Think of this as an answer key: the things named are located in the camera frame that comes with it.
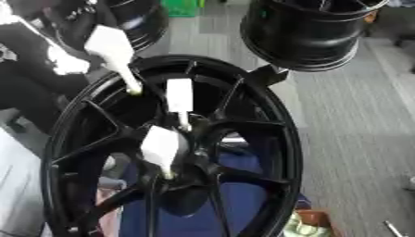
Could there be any silver metal rod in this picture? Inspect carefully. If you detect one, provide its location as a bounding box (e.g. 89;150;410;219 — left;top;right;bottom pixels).
383;219;409;237

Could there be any black wheel rim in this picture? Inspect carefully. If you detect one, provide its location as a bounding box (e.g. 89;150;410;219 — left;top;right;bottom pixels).
52;0;170;54
238;0;391;73

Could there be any dark blue cloth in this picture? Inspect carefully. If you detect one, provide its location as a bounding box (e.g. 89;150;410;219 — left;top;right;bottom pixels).
118;147;313;237

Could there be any black spoked wheel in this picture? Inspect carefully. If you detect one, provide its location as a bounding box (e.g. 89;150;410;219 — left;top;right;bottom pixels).
40;54;305;237

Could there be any white pin with narrow head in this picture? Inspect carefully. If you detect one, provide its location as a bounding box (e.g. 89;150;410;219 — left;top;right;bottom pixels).
163;78;196;132

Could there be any brown cardboard box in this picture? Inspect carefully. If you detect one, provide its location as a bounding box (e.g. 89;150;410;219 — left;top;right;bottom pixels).
293;209;346;237

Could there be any green plastic crate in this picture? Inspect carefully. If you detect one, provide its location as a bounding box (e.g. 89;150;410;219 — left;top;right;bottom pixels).
160;0;208;19

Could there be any black metal stand plate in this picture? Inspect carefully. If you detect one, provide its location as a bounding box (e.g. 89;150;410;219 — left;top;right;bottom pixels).
246;64;292;88

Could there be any white pin with wide head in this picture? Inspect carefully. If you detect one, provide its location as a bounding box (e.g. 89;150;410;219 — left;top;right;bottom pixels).
82;24;146;95
139;125;182;181

